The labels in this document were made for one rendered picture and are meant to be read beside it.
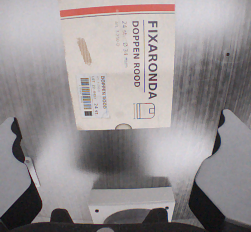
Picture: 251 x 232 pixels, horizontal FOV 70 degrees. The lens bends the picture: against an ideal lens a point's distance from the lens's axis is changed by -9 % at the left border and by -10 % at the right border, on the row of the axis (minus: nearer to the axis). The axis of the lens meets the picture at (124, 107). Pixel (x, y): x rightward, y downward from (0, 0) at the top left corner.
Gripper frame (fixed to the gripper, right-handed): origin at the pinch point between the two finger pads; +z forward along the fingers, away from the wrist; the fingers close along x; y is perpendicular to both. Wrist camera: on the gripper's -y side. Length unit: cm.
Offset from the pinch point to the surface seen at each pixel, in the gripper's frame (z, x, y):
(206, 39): 17.5, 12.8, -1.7
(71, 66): 10.0, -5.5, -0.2
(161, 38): 10.0, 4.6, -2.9
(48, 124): 17.2, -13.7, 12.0
